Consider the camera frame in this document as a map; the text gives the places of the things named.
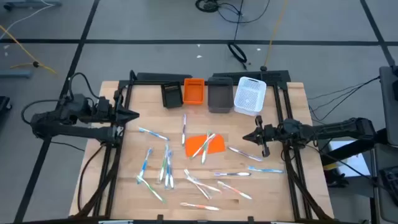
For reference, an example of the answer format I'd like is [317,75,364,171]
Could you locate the purple toothbrush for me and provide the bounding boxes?
[213,171,252,177]
[228,146,264,162]
[181,113,188,147]

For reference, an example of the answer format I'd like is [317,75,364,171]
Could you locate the orange plastic basket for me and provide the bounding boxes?
[182,77,206,106]

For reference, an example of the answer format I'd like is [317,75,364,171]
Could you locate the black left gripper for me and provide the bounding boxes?
[109,90,140,139]

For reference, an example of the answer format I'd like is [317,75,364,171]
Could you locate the white sheet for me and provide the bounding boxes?
[323,139,373,179]

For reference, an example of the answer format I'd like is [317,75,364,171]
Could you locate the grey desk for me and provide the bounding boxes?
[371,142,398,224]

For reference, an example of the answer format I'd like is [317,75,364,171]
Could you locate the orange mat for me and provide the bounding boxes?
[185,134,226,158]

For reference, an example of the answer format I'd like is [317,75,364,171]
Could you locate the grey floor beam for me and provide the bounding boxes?
[0,69,34,79]

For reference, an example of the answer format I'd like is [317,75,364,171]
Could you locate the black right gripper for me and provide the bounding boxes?
[242,114,282,158]

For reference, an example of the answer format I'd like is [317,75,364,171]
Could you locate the black coiled floor cable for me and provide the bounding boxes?
[195,0,271,24]

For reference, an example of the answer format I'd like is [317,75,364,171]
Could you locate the grey translucent bin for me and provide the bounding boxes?
[207,76,234,114]

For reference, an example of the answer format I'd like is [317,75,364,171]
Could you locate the blue toothbrush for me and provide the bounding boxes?
[167,151,175,190]
[137,147,154,184]
[164,151,171,190]
[138,126,170,142]
[248,166,285,174]

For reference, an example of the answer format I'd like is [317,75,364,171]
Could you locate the blue-grey floor bar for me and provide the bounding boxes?
[2,0,63,11]

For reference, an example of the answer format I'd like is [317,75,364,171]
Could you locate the white floor cable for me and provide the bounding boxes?
[0,0,57,40]

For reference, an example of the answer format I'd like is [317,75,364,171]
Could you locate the thin black cables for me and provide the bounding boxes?
[307,75,382,123]

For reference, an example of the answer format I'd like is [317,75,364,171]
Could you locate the black plastic basket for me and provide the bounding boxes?
[160,81,184,110]

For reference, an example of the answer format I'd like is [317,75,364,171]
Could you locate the black floor object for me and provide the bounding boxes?
[0,95,13,113]

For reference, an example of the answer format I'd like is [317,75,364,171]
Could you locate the yellow floor cable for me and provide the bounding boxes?
[0,24,58,75]

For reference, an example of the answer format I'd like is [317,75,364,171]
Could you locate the black looped floor cable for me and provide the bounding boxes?
[226,0,249,71]

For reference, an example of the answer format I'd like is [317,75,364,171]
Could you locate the white perforated basket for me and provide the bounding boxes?
[233,76,267,117]

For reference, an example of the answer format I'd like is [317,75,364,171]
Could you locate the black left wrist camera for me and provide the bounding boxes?
[95,96,113,115]

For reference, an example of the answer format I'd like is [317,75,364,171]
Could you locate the yellow hanging cable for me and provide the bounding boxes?
[263,0,289,68]

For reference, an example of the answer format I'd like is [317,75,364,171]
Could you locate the black diagonal beam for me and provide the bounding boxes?
[320,128,389,166]

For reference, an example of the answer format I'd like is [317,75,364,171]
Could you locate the orange toothbrush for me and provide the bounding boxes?
[216,180,253,200]
[183,169,213,200]
[185,176,223,194]
[180,202,221,212]
[190,133,216,161]

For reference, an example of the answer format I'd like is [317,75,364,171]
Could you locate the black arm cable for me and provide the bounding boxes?
[76,142,106,217]

